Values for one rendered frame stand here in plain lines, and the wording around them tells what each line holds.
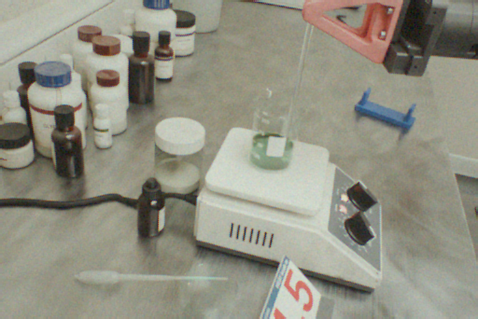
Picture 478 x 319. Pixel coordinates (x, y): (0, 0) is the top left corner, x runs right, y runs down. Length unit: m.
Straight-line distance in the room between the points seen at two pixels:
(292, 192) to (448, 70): 1.66
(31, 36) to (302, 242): 0.49
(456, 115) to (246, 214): 1.77
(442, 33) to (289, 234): 0.23
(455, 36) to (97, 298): 0.40
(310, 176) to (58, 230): 0.28
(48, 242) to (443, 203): 0.50
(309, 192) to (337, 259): 0.07
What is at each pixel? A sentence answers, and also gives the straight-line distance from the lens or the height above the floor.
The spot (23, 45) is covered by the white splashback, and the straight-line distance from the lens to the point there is 0.74.
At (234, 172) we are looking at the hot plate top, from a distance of 0.49.
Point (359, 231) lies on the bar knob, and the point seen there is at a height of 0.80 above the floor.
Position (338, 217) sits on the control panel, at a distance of 0.51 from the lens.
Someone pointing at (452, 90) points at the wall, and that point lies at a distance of 2.12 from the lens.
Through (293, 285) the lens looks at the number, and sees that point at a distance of 0.47.
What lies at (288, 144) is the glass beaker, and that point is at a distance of 0.48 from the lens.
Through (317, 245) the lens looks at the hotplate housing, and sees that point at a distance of 0.48.
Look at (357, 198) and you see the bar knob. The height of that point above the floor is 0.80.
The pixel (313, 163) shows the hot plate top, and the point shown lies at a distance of 0.52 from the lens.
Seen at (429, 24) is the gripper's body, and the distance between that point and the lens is 0.41.
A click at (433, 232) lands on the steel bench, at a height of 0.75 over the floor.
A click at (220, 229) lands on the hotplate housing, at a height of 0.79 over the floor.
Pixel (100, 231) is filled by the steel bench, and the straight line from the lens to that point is 0.54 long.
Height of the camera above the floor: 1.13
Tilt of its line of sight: 34 degrees down
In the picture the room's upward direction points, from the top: 8 degrees clockwise
